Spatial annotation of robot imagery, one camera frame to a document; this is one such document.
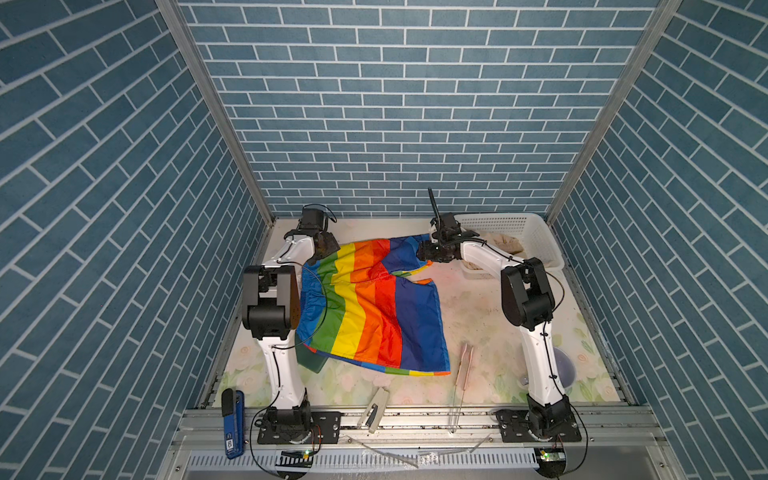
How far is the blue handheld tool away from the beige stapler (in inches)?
11.4

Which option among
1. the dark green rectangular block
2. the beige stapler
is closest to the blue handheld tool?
the dark green rectangular block

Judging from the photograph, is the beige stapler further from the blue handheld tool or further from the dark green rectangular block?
the blue handheld tool

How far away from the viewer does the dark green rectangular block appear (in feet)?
2.76

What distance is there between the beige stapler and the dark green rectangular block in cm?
18

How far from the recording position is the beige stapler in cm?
74

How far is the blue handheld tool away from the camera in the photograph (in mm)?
701

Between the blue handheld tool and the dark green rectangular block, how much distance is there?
0.17m
